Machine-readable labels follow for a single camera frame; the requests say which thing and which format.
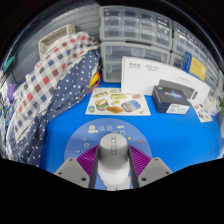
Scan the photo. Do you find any red blue checkered cloth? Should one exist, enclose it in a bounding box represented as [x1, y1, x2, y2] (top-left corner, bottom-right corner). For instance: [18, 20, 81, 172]
[13, 32, 101, 144]

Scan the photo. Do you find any yellow and blue box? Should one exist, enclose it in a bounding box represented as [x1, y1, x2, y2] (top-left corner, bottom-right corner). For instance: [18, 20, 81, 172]
[181, 51, 208, 82]

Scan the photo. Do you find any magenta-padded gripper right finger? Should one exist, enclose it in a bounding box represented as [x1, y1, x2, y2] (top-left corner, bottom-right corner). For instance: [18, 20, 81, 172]
[127, 144, 174, 189]

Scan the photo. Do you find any food sticker sheet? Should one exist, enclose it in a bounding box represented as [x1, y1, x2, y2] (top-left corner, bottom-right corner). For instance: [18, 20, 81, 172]
[84, 87, 152, 117]

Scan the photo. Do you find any white disposable glove box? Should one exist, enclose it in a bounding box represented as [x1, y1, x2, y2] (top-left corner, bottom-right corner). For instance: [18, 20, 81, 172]
[204, 94, 221, 116]

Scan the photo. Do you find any grey computer mouse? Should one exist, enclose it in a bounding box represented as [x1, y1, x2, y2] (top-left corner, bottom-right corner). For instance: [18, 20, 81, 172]
[97, 133, 132, 183]

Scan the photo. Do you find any white keyboard packaging box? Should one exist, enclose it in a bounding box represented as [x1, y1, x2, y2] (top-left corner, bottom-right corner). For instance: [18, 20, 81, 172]
[120, 55, 212, 107]

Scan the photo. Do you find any small dark blue box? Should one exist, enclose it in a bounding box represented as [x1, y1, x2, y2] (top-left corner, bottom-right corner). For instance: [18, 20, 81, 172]
[152, 85, 192, 115]

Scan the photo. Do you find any yellow plastic object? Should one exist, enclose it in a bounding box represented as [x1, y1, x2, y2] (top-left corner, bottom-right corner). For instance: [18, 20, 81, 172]
[88, 72, 101, 93]

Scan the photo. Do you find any woven wicker basket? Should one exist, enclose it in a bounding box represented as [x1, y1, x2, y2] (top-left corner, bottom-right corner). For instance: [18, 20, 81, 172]
[38, 23, 77, 59]

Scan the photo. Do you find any navy polka dot cloth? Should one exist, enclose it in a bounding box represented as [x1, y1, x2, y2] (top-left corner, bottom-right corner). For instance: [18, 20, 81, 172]
[4, 49, 102, 168]

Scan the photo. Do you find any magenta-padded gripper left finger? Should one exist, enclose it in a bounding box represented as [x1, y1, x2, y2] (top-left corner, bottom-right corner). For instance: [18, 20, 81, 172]
[54, 144, 100, 190]

